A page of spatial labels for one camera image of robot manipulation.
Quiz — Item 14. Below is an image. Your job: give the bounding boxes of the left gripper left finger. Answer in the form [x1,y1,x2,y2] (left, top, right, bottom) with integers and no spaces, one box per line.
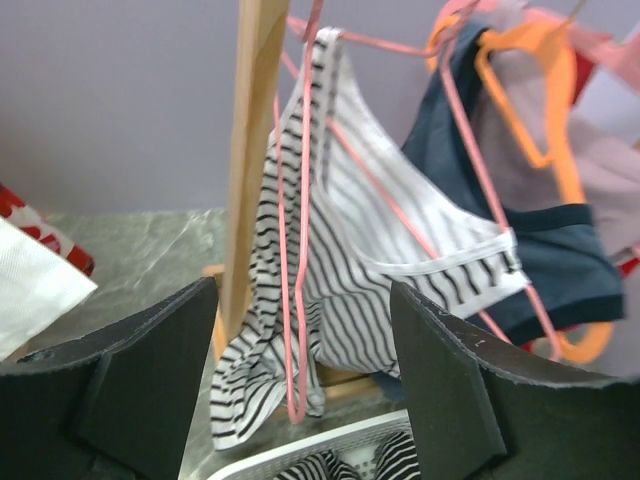
[1,277,218,479]

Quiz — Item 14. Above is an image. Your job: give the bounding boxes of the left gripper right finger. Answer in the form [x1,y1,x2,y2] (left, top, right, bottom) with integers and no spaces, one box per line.
[390,283,639,480]

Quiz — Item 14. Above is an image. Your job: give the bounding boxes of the black striped tank top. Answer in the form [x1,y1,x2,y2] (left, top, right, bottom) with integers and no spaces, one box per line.
[272,430,421,480]

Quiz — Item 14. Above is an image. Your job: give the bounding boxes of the pink wire hanger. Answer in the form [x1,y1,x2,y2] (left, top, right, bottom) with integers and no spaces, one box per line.
[272,0,331,425]
[282,2,562,367]

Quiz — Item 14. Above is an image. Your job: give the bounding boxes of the white striped tank top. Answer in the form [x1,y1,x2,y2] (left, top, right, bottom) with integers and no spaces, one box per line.
[210,28,528,450]

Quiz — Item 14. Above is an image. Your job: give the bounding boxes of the navy blue tank top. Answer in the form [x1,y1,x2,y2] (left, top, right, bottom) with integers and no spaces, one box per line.
[401,20,624,346]

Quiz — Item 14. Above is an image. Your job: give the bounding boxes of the mauve tank top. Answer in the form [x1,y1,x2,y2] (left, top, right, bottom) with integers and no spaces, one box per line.
[469,0,640,261]

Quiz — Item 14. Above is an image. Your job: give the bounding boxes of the red tank top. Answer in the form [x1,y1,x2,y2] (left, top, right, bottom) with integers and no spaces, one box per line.
[519,49,640,356]

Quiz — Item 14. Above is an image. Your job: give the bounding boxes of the orange plastic hanger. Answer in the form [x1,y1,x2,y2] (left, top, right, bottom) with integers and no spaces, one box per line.
[424,14,615,365]

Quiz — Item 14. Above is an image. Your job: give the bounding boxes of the pink plastic hanger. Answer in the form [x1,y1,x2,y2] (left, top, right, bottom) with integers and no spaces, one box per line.
[436,0,639,93]

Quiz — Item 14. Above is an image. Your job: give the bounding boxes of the white perforated plastic basket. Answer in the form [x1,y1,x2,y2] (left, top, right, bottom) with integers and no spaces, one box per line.
[209,409,412,480]

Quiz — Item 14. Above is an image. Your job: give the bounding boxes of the white dress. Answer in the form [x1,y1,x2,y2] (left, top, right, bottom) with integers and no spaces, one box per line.
[1,219,97,360]

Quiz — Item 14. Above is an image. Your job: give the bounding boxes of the red floral white garment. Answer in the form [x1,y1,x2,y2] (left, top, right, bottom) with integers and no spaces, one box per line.
[0,185,95,276]

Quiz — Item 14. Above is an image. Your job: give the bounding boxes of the wooden clothes rack centre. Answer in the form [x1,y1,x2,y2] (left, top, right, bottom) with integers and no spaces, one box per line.
[202,0,381,401]

